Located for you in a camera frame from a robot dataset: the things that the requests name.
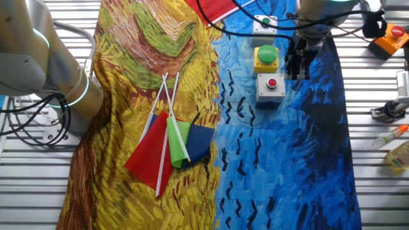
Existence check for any clear bottle yellow liquid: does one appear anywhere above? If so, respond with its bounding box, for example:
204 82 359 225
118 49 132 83
385 140 409 174

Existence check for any large red flag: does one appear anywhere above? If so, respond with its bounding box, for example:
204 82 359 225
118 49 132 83
184 0 258 28

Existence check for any black base cable bundle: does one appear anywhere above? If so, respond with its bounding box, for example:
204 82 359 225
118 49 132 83
0 92 72 148

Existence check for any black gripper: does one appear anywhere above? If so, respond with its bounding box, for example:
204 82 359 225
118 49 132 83
285 36 320 81

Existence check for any small red flag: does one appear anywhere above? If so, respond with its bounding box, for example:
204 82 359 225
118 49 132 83
123 72 180 199

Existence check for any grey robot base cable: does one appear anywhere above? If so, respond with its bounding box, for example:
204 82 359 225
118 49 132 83
52 20 97 79

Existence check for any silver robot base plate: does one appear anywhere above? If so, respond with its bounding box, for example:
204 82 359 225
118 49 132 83
43 107 82 146

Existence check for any orange emergency stop box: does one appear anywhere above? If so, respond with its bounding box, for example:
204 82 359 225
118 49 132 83
367 22 409 61

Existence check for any yellow box green mushroom button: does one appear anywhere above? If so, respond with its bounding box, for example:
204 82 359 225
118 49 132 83
252 44 279 77

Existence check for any grey box red button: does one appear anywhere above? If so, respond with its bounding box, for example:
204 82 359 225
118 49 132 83
254 72 287 109

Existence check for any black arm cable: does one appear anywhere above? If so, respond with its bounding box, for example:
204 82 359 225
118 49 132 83
195 0 388 42

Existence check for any grey box green button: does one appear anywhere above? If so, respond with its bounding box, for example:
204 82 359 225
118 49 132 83
251 14 279 47

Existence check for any painted wheat field cloth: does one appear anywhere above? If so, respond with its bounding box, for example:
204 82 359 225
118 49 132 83
56 0 363 230

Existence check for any small green flag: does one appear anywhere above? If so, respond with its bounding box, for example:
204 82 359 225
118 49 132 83
161 74 192 169

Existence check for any small blue flag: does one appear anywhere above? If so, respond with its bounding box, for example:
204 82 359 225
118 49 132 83
139 72 217 170

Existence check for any silver ribbed camera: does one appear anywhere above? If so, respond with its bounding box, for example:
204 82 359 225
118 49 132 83
396 70 409 105

